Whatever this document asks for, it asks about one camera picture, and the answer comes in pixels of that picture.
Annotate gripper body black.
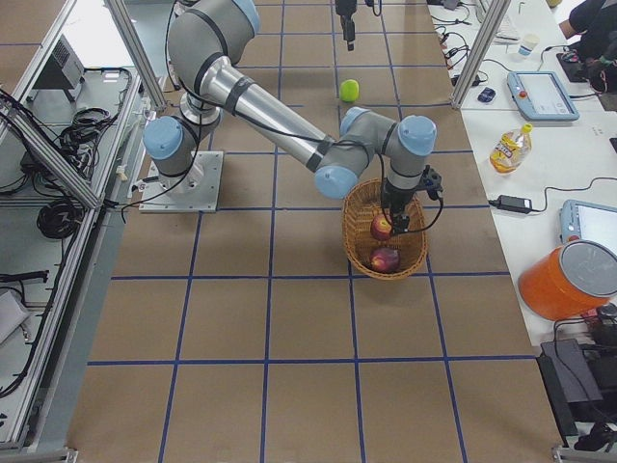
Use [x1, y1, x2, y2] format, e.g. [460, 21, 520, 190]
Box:
[380, 180, 416, 217]
[335, 0, 357, 19]

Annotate red yellow apple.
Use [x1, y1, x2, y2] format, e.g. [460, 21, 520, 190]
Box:
[370, 213, 392, 241]

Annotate dark red apple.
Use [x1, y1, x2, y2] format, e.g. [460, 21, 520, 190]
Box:
[369, 247, 400, 274]

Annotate green apple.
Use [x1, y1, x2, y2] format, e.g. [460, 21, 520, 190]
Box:
[338, 79, 360, 103]

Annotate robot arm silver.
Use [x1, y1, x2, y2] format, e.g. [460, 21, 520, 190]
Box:
[143, 1, 443, 234]

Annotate wicker basket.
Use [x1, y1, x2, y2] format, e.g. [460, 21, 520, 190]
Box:
[342, 178, 428, 281]

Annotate black power adapter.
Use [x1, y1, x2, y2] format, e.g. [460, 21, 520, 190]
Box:
[489, 195, 533, 214]

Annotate orange juice bottle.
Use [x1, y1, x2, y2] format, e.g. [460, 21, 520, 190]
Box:
[489, 123, 533, 174]

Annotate orange bucket grey lid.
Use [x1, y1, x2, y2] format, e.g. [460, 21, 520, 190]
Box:
[518, 240, 616, 321]

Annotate blue teach pendant far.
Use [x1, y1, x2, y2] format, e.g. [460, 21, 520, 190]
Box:
[506, 71, 579, 122]

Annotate blue teach pendant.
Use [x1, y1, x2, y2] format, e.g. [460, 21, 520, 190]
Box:
[506, 71, 579, 122]
[559, 200, 617, 254]

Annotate blue teach pendant near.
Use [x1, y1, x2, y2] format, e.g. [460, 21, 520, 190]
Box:
[559, 200, 617, 254]

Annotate paper cup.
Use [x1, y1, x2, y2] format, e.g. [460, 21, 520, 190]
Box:
[518, 34, 540, 59]

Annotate person in black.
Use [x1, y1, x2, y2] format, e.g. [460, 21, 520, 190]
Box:
[559, 0, 616, 93]

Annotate grey control box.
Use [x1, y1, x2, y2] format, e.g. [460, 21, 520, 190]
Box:
[28, 35, 85, 102]

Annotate aluminium frame post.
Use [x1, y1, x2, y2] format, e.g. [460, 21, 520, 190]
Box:
[450, 0, 510, 109]

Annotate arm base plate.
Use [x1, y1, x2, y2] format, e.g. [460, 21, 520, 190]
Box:
[137, 151, 224, 213]

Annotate coiled black cables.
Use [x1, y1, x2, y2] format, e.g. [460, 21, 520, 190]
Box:
[37, 196, 81, 240]

